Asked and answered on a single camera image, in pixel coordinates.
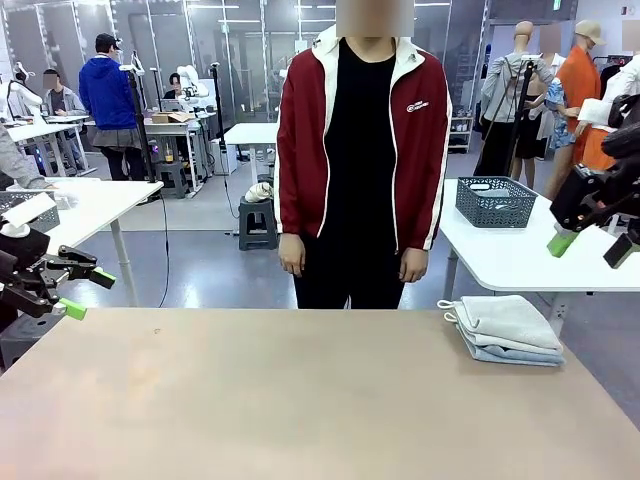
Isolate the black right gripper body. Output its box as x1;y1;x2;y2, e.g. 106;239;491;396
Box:
549;163;640;232

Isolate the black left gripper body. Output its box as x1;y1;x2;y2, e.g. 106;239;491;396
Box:
0;227;51;289

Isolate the dark grey mesh basket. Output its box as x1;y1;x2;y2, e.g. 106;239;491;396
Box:
455;175;540;229

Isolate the cream white towel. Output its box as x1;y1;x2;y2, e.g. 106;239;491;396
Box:
437;294;565;351

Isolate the light blue towel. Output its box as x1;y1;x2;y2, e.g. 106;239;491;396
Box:
459;329;566;369

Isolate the red-sleeved right forearm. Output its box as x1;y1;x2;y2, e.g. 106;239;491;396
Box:
273;169;307;236

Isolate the red-sleeved left forearm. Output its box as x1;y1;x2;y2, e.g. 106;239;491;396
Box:
397;174;444;251

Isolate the light grey mesh basket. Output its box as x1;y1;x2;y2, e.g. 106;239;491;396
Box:
0;188;62;234

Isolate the person's left hand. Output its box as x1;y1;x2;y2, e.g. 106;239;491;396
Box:
398;247;430;284

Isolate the person's right hand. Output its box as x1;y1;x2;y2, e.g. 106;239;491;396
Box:
278;232;307;276

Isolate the dark grey plastic stool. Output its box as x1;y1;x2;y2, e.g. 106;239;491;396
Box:
154;159;190;200
0;312;61;374
238;196;279;252

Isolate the mannequin in black dress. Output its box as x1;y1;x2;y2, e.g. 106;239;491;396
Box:
514;49;566;189

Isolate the person in grey sleeve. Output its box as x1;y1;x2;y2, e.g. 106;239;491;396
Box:
0;124;69;196

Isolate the mannequin in blue floral shirt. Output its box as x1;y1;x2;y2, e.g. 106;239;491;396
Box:
544;77;577;201

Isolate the long white background table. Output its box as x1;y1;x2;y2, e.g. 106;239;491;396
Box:
7;115;90;176

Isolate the mannequin in orange jacket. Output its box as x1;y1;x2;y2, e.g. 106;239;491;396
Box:
555;19;607;164

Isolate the white shelf unit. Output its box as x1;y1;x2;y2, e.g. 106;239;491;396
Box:
449;114;475;155

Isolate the mannequin in grey hoodie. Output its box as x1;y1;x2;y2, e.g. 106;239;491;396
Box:
480;20;556;179

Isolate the seated person in grey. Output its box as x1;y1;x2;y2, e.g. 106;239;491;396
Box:
42;69;87;169

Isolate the white-framed workbench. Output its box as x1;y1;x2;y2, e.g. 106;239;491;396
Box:
84;112;211;194

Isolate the person in blue hoodie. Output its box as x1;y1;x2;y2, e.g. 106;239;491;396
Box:
78;33;146;181

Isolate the cardboard box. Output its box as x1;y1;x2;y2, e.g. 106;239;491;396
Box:
152;110;197;125

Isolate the white cabinet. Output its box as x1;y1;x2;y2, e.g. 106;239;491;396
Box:
209;137;239;176

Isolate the cream cloth bundle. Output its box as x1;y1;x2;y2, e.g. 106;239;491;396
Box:
243;181;275;204

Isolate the seated person with black hair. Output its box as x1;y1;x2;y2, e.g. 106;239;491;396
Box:
163;72;187;101

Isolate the black pole stand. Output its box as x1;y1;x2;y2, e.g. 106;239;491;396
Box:
209;62;227;146

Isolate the person in red jacket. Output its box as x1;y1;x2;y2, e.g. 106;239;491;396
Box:
273;24;454;310

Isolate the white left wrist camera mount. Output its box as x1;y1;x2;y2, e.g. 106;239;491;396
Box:
2;192;57;239

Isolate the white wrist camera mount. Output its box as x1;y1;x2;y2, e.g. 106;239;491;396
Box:
578;97;624;126
2;192;57;239

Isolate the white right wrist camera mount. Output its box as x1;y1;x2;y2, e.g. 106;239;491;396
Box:
578;97;624;126

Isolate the black hanging cable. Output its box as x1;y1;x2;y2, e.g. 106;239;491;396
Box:
155;189;172;309

